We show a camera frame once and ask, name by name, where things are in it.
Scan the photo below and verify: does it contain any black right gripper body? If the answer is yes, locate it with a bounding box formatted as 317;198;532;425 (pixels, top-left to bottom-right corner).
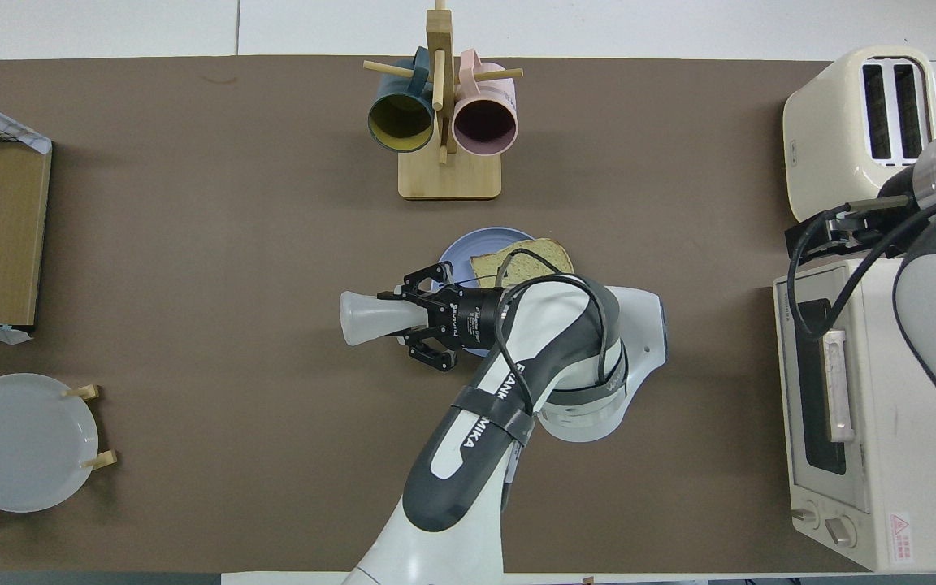
850;191;928;245

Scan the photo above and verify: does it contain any toasted bread slice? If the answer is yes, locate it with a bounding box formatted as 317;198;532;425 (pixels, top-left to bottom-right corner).
470;238;575;290

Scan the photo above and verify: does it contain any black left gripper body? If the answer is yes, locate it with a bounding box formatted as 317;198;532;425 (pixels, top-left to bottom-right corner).
435;284;509;350

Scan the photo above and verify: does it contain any pink ribbed mug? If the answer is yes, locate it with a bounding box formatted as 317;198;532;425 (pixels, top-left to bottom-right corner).
452;49;519;158

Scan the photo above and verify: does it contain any white squeeze bottle blue cap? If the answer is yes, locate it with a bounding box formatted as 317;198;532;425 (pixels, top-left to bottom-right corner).
339;291;436;348

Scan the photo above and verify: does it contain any dark teal mug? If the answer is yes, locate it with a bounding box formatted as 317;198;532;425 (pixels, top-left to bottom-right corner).
367;46;436;154

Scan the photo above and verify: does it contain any brown table mat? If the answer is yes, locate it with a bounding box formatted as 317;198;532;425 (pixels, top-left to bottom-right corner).
0;55;936;574

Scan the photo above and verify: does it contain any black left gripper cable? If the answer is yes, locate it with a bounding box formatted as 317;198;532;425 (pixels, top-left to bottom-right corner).
494;248;609;415

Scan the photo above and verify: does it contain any cream two-slot toaster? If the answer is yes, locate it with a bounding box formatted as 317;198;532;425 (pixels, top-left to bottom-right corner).
782;45;936;224

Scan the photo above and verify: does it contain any white toaster oven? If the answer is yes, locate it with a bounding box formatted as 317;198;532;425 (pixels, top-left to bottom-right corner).
773;258;936;573

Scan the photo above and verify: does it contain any wooden mug tree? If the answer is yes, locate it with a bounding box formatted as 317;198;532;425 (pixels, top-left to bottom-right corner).
362;0;524;201

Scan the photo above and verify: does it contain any wooden plate rack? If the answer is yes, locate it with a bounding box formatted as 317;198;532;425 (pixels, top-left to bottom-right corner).
0;384;118;513

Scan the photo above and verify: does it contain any grey plate in rack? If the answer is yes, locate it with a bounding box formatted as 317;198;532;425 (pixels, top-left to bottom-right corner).
0;373;100;514

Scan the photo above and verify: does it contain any blue round plate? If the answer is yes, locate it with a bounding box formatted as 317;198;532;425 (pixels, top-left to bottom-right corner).
438;227;535;358

